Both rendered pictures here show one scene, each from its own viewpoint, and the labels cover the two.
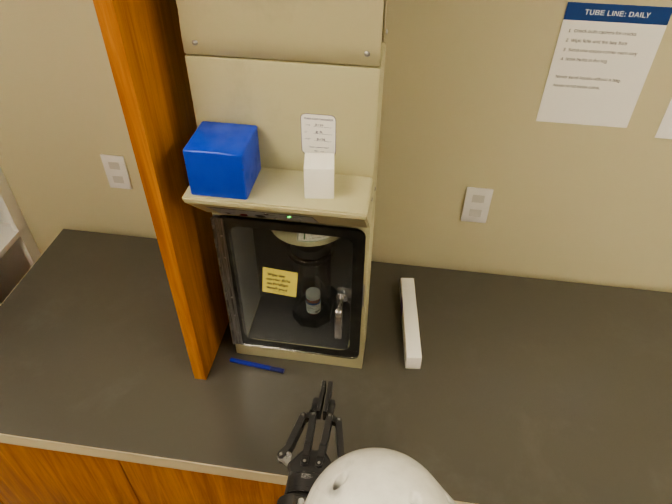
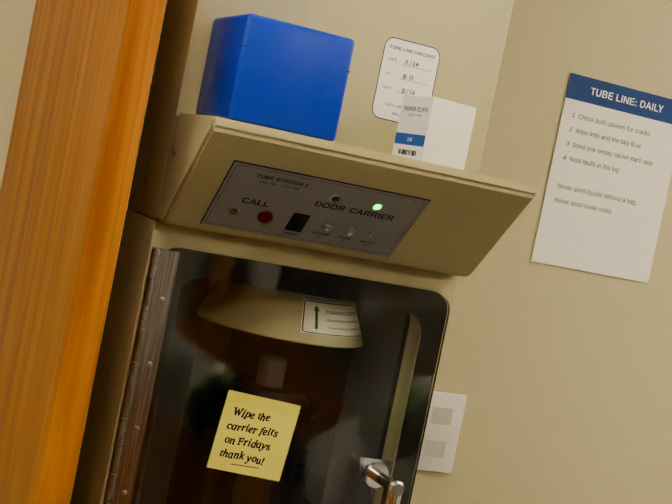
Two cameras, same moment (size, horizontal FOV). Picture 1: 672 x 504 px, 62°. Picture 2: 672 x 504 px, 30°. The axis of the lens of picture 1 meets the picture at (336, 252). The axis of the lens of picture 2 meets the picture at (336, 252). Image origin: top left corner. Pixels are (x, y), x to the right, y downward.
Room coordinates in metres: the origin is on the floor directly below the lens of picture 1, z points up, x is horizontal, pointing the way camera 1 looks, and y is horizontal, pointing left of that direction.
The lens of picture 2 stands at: (-0.17, 0.71, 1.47)
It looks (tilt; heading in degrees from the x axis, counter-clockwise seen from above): 3 degrees down; 328
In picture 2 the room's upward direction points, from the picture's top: 11 degrees clockwise
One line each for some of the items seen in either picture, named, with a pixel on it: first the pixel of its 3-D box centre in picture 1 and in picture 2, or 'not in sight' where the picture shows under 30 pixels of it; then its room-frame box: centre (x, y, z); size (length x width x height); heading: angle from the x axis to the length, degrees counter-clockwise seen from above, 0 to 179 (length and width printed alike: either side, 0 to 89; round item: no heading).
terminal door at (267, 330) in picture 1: (293, 293); (272, 473); (0.86, 0.09, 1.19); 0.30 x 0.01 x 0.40; 82
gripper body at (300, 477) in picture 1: (310, 476); not in sight; (0.46, 0.04, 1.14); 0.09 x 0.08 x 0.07; 172
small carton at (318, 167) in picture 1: (319, 175); (433, 132); (0.80, 0.03, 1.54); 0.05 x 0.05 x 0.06; 0
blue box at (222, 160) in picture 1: (224, 159); (273, 78); (0.82, 0.19, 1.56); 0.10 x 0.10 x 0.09; 82
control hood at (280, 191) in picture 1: (281, 209); (348, 203); (0.81, 0.10, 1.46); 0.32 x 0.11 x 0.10; 82
